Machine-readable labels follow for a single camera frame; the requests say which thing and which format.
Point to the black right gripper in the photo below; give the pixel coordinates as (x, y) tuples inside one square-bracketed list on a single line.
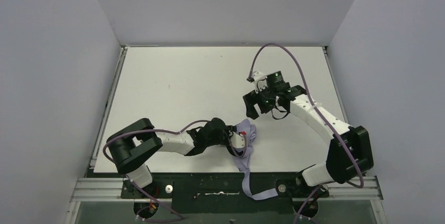
[(253, 100)]

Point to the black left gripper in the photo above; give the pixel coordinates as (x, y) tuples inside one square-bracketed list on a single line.
[(229, 137)]

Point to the lavender folding umbrella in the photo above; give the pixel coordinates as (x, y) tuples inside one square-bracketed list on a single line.
[(249, 130)]

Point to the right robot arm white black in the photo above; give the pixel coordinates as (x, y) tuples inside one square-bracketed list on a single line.
[(349, 153)]

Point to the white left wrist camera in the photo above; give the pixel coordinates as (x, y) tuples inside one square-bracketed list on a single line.
[(237, 141)]

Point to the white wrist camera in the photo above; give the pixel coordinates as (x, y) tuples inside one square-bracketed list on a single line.
[(237, 141), (259, 80)]

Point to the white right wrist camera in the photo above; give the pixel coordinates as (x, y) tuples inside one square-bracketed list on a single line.
[(259, 80)]

